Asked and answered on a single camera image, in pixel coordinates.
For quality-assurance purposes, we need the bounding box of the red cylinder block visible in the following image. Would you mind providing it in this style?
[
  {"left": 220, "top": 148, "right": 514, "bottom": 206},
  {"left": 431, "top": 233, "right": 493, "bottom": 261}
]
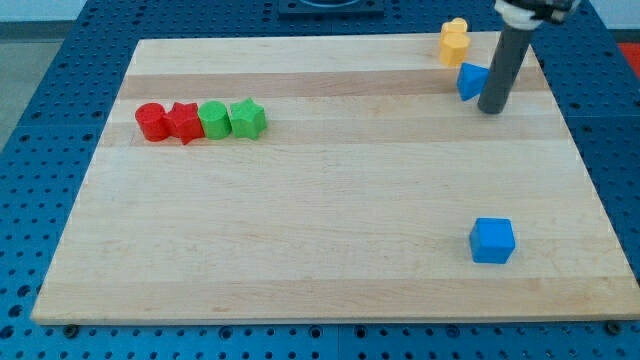
[{"left": 134, "top": 102, "right": 170, "bottom": 142}]

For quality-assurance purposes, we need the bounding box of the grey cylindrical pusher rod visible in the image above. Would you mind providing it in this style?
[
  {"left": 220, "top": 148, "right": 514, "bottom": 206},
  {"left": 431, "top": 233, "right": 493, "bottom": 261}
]
[{"left": 477, "top": 24, "right": 533, "bottom": 115}]

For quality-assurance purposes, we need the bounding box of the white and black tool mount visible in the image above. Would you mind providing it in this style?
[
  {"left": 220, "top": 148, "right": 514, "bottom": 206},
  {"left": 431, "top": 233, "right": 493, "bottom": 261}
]
[{"left": 494, "top": 0, "right": 581, "bottom": 30}]

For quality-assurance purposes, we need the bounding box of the dark blue base plate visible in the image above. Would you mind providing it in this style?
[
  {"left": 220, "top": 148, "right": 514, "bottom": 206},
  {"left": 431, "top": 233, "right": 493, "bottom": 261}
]
[{"left": 276, "top": 0, "right": 385, "bottom": 18}]

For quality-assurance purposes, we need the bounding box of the yellow heart block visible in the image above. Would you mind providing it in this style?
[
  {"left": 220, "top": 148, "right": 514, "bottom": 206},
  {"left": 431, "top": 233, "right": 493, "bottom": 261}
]
[{"left": 441, "top": 17, "right": 468, "bottom": 36}]

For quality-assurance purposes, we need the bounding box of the yellow hexagon block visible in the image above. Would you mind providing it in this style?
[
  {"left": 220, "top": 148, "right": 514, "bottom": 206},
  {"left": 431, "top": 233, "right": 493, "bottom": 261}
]
[{"left": 439, "top": 33, "right": 471, "bottom": 67}]

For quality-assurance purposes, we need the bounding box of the green star block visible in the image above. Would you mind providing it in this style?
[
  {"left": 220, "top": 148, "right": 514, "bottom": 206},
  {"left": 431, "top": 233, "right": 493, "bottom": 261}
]
[{"left": 230, "top": 98, "right": 267, "bottom": 140}]

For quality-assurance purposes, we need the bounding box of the wooden board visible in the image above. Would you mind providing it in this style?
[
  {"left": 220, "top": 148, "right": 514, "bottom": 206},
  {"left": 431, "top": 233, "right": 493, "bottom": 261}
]
[{"left": 32, "top": 34, "right": 639, "bottom": 325}]

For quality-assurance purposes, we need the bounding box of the green cylinder block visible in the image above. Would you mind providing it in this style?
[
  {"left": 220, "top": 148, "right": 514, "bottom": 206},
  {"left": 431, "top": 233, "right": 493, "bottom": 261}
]
[{"left": 198, "top": 100, "right": 231, "bottom": 140}]

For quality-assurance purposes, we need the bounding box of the red star block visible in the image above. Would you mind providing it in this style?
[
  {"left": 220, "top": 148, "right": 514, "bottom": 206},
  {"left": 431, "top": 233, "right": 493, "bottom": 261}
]
[{"left": 163, "top": 102, "right": 205, "bottom": 145}]

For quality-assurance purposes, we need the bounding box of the blue triangle block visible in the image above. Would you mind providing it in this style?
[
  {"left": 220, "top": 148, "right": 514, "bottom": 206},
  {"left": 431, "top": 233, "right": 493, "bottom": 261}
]
[{"left": 456, "top": 62, "right": 489, "bottom": 101}]

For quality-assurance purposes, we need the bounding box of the blue cube block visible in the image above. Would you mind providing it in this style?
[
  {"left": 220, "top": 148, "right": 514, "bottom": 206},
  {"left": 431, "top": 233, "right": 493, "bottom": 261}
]
[{"left": 469, "top": 218, "right": 516, "bottom": 264}]

